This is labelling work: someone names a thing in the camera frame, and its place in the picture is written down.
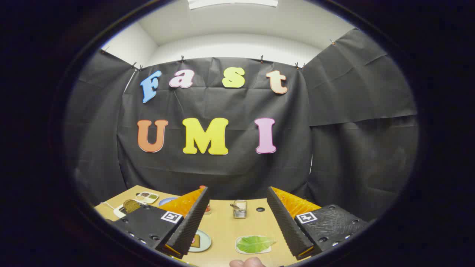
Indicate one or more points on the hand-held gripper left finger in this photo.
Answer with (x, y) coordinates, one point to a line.
(193, 222)

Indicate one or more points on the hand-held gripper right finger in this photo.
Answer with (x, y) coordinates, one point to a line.
(285, 226)

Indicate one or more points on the green lettuce leaf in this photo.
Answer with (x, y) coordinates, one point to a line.
(254, 244)

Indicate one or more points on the brown toast slice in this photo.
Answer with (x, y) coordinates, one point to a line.
(130, 205)

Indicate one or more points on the tan bread slice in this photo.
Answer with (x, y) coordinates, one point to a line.
(197, 241)

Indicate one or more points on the clear plastic water bottle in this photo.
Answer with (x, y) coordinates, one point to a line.
(208, 209)

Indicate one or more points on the pale green plate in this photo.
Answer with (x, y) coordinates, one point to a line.
(206, 239)

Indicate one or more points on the blue plate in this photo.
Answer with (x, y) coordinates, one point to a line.
(165, 201)

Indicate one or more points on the white seasoning tray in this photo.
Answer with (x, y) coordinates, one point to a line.
(147, 197)

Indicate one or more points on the white square plate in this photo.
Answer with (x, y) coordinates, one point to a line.
(239, 251)

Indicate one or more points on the white toaster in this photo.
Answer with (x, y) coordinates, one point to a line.
(118, 212)

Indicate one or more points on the ceiling light panel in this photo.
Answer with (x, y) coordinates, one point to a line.
(232, 3)

